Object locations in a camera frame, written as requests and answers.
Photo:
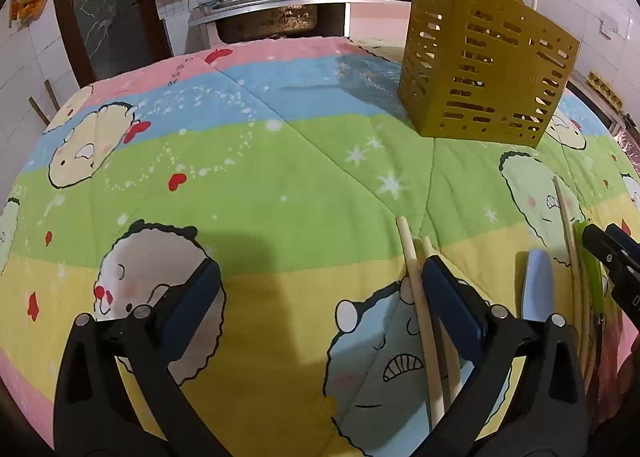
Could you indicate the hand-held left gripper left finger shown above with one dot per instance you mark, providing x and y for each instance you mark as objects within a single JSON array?
[{"x": 197, "y": 294}]

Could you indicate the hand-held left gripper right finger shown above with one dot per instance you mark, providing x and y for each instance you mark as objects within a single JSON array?
[{"x": 450, "y": 307}]

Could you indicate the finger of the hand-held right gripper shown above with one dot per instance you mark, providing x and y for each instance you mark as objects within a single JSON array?
[
  {"x": 597, "y": 241},
  {"x": 622, "y": 239}
]

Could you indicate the light blue plastic spoon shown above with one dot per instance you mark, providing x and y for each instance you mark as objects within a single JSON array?
[{"x": 536, "y": 282}]

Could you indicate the yellow slotted utensil holder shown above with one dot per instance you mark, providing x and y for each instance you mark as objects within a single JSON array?
[{"x": 480, "y": 72}]

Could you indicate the printed cartoon blanket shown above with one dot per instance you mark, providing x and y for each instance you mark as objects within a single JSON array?
[{"x": 250, "y": 177}]

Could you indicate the yellow egg carton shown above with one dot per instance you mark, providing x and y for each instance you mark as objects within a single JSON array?
[{"x": 606, "y": 87}]

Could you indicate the leaning wooden sticks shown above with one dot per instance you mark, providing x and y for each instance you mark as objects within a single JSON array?
[{"x": 47, "y": 97}]

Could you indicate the stainless steel sink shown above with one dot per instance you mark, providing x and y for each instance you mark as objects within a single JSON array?
[{"x": 270, "y": 19}]

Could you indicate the white wall socket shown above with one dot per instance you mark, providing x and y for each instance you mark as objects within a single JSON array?
[{"x": 610, "y": 27}]

